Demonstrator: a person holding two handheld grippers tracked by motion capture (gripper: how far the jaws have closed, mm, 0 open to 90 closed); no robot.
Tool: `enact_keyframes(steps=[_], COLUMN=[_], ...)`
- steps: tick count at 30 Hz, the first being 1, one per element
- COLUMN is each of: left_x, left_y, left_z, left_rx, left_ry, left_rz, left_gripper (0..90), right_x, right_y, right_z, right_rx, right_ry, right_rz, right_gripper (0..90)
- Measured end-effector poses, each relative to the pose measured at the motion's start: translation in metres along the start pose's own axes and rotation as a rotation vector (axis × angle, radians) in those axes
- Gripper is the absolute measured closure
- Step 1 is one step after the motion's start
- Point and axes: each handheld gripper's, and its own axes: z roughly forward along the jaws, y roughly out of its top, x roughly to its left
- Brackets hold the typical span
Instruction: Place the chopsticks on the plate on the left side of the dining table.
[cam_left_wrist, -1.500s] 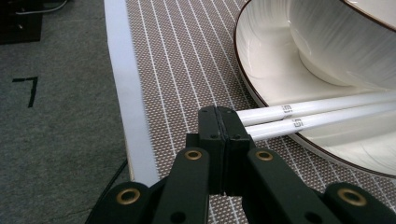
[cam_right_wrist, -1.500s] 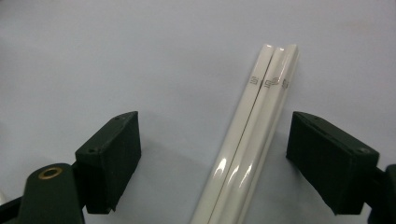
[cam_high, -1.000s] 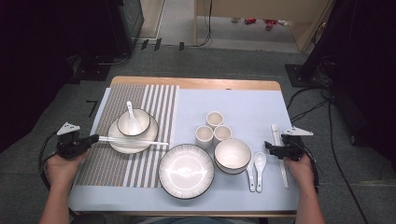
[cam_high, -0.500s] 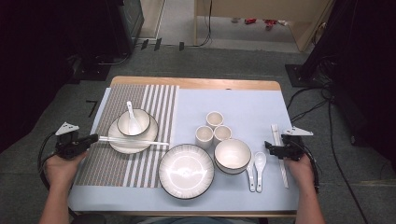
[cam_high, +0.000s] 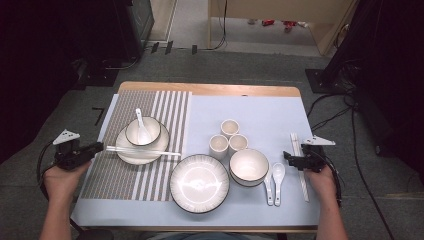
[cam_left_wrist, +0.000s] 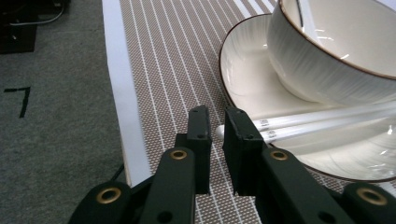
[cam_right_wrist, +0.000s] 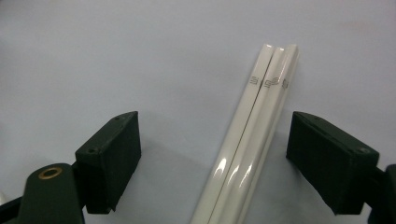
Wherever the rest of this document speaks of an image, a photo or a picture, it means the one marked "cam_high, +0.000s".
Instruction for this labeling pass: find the white bowl with dark rim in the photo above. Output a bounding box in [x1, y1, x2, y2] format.
[230, 173, 270, 188]
[124, 115, 163, 149]
[228, 147, 270, 188]

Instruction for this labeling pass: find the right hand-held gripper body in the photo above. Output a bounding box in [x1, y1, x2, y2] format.
[297, 134, 337, 174]

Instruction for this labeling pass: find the person's left hand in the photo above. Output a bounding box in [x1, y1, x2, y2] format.
[43, 160, 93, 202]

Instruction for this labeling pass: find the dark rounded object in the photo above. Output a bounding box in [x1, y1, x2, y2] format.
[75, 228, 115, 240]

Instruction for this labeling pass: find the white ceramic soup spoon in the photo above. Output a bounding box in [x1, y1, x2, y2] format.
[271, 162, 287, 207]
[134, 108, 153, 147]
[263, 169, 275, 207]

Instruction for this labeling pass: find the bundle of white chopsticks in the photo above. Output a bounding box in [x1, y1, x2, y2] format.
[289, 132, 310, 203]

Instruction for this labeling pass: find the white ceramic chopstick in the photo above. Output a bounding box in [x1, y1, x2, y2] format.
[105, 145, 182, 156]
[106, 147, 181, 157]

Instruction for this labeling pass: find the beige wooden cabinet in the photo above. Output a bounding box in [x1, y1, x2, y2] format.
[207, 0, 363, 57]

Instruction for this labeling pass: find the pale blue table sheet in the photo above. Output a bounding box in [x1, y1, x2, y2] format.
[70, 93, 322, 228]

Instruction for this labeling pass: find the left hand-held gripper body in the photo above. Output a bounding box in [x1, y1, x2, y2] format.
[52, 128, 92, 172]

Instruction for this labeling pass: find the black curtain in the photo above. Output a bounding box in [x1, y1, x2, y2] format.
[328, 0, 424, 188]
[0, 0, 128, 164]

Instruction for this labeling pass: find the black stand foot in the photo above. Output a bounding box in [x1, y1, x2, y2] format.
[78, 58, 141, 88]

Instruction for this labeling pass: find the left hand-held gripper black cable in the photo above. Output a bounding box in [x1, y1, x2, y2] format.
[35, 139, 59, 203]

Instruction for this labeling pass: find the white plate with dark rim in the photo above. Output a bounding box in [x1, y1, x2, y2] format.
[115, 119, 171, 166]
[169, 153, 231, 215]

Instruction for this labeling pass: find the long black floor cable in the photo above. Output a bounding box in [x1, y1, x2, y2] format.
[349, 96, 398, 240]

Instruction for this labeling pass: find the black metal stand base plate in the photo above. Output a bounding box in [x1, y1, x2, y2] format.
[304, 68, 356, 95]

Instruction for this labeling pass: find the hanging black cable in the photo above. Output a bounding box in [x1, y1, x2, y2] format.
[216, 0, 231, 52]

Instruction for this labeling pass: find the dark equipment box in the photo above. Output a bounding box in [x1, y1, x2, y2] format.
[113, 0, 156, 61]

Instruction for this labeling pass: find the cream ceramic cup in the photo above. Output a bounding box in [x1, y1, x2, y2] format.
[208, 133, 230, 161]
[220, 118, 241, 138]
[228, 133, 249, 155]

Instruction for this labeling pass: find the striped woven placemat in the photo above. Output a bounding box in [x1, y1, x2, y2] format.
[81, 89, 194, 202]

